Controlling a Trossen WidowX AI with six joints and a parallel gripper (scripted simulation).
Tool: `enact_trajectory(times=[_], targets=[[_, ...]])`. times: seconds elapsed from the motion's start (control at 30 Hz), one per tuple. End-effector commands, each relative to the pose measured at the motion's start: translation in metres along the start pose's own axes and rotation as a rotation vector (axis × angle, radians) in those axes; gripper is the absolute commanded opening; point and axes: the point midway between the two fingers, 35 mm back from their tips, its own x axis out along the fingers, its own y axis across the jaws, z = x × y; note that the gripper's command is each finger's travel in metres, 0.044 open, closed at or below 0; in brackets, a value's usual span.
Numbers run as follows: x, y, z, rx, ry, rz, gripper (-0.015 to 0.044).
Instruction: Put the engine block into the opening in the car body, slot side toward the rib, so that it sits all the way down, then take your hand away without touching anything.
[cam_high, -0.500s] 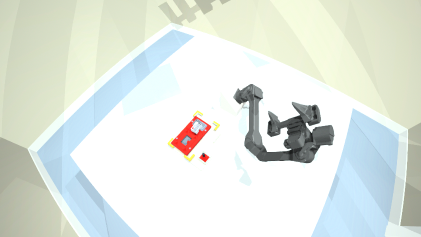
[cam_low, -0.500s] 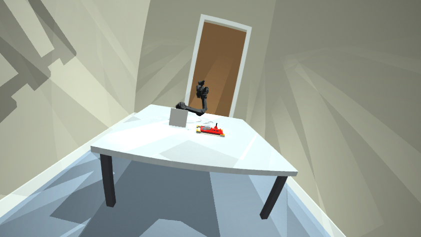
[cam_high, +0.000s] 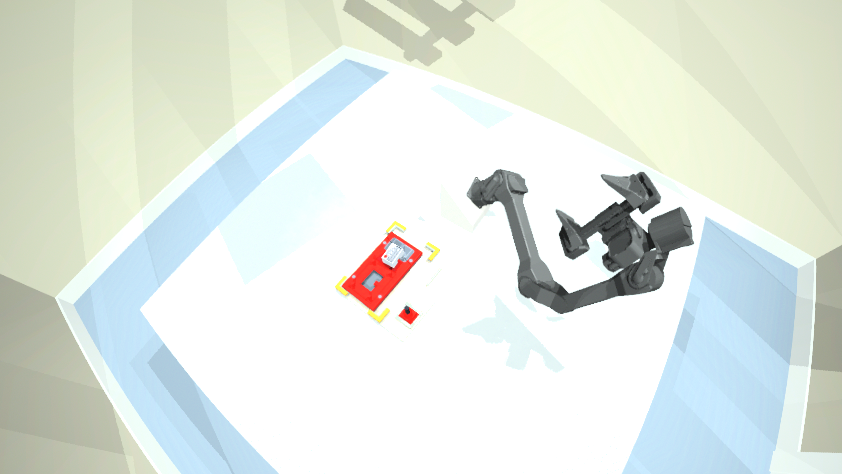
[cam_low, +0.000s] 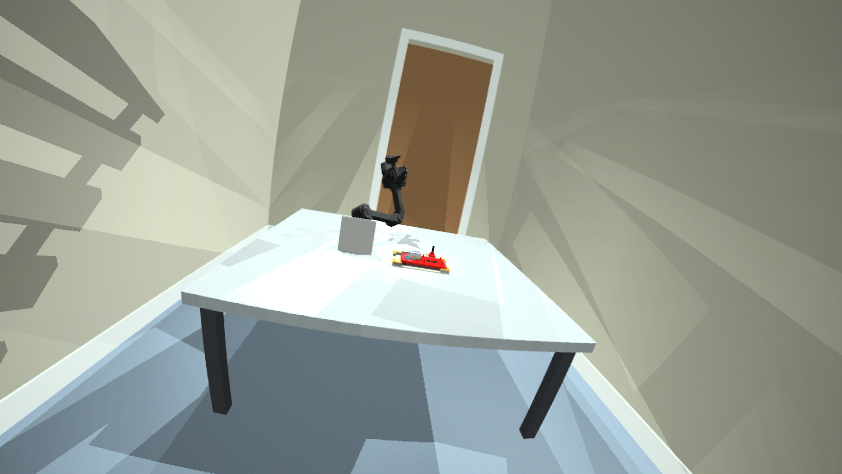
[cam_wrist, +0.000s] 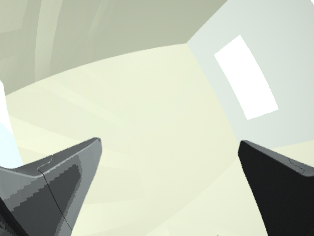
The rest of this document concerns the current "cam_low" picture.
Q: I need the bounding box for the red toy car body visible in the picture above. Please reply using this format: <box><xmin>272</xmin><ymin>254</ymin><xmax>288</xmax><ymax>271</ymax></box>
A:
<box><xmin>400</xmin><ymin>253</ymin><xmax>447</xmax><ymax>271</ymax></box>

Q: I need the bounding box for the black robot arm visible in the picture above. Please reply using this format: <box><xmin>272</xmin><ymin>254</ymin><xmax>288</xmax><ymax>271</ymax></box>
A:
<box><xmin>351</xmin><ymin>162</ymin><xmax>408</xmax><ymax>227</ymax></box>

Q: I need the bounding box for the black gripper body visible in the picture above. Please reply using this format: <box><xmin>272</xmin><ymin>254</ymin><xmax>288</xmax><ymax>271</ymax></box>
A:
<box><xmin>385</xmin><ymin>155</ymin><xmax>406</xmax><ymax>187</ymax></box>

